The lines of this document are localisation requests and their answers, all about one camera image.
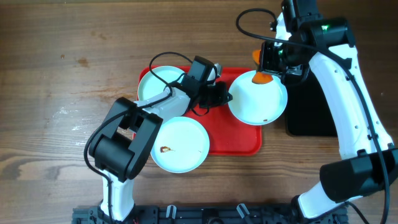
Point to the light blue plate front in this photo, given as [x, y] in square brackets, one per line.
[182, 145]

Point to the black rectangular tray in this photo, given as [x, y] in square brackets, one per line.
[307, 112]

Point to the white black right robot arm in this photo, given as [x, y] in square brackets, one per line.
[368, 155]

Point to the light blue plate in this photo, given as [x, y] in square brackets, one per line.
[182, 145]
[150, 86]
[257, 104]

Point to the orange sponge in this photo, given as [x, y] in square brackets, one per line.
[260, 78]

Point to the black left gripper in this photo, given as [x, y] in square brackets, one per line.
[216, 96]

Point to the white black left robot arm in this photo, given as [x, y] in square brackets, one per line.
[119, 149]

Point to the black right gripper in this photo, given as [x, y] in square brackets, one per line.
[266, 65]

